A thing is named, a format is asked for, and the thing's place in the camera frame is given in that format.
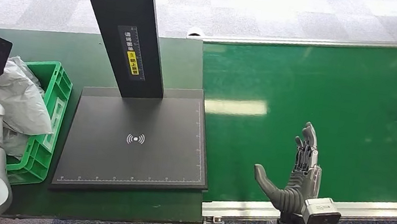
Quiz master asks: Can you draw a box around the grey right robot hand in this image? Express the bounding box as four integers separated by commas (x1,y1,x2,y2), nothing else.
248,115,329,217

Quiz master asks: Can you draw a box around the green plastic crate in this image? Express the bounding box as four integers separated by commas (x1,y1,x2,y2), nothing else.
3,56,76,192

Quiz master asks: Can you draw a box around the black and yellow column label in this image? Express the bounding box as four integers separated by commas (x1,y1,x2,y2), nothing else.
111,23,152,82

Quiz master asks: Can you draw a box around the grey package with red logo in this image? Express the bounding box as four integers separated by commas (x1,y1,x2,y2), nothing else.
0,54,62,138

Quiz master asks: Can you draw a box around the black scanner base plate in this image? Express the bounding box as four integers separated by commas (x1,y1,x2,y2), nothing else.
49,72,220,208

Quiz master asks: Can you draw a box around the white package with red print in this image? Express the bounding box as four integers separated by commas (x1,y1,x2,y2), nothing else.
0,126,33,162

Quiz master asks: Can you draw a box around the green conveyor belt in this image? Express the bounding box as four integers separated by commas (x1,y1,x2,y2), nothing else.
183,19,397,224

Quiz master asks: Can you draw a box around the black scanner column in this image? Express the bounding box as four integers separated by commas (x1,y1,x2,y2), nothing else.
61,0,176,103

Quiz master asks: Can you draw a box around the aluminium conveyor side rail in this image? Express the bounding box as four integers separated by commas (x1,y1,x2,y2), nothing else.
200,175,397,224
186,11,397,67

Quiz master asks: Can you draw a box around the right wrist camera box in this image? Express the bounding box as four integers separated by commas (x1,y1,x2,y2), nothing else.
299,195,344,224

